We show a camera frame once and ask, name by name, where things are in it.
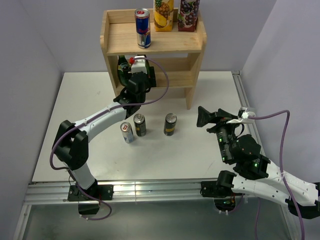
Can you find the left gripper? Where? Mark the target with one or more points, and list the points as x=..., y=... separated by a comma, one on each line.
x=150, y=82

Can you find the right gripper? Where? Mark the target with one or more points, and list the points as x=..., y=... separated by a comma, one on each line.
x=204, y=116

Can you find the perrier lychee green bottle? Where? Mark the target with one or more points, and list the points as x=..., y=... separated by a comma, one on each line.
x=121, y=65

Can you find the black yellow can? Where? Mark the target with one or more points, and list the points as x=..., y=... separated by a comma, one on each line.
x=140, y=125
x=170, y=124

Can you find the red bull can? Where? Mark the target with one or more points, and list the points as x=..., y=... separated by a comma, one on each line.
x=127, y=132
x=143, y=29

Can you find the green bottle yellow label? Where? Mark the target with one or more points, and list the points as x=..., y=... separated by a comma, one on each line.
x=147, y=65

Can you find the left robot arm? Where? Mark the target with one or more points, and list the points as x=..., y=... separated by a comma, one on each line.
x=71, y=144

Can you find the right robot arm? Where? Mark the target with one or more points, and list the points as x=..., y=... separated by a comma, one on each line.
x=253, y=173

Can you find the wooden two-tier shelf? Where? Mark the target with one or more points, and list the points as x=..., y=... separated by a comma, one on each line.
x=180, y=53

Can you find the pineapple juice carton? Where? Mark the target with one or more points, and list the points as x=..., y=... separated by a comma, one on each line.
x=163, y=11

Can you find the grape juice carton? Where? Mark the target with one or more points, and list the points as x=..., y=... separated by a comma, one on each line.
x=187, y=17

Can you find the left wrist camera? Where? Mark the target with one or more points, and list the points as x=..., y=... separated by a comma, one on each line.
x=138, y=64

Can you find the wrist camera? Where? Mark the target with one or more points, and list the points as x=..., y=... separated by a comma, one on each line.
x=244, y=116
x=138, y=64

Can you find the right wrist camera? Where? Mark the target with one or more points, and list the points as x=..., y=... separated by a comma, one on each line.
x=244, y=116

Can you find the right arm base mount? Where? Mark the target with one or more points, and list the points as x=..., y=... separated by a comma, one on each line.
x=225, y=200

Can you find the aluminium rail frame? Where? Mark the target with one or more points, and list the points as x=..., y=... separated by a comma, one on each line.
x=156, y=179

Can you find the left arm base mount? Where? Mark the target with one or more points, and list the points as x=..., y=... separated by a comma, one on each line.
x=91, y=201

